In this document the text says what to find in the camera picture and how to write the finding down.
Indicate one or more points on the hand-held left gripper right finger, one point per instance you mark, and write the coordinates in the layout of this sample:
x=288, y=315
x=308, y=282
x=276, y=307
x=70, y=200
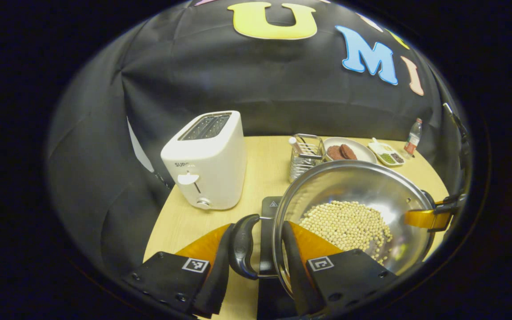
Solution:
x=298, y=271

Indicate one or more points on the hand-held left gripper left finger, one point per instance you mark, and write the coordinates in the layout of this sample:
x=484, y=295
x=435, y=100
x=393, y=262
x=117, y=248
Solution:
x=218, y=271

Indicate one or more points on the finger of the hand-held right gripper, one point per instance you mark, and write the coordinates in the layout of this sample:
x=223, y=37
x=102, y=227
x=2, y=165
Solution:
x=427, y=218

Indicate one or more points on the black induction cooktop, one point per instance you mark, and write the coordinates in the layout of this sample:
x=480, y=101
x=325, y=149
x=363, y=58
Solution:
x=268, y=240

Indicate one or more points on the stainless steel pot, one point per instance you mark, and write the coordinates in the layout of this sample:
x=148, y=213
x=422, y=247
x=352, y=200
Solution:
x=349, y=182

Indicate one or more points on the clear plastic water bottle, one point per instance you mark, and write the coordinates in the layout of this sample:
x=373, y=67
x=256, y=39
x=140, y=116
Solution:
x=412, y=140

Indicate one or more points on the pile of dark beans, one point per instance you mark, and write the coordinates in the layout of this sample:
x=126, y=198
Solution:
x=397, y=157

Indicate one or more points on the pile of soybeans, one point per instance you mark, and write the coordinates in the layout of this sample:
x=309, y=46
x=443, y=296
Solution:
x=349, y=226

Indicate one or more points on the pile of green mung beans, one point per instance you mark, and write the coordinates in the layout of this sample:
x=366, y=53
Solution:
x=387, y=158

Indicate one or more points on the white divided dish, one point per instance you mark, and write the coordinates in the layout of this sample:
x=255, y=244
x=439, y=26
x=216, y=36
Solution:
x=378, y=147

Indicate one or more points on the white round plate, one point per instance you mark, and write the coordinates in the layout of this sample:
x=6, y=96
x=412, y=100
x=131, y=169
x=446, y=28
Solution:
x=365, y=153

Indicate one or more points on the white toaster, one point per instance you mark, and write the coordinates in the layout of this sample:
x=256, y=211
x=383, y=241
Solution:
x=211, y=169

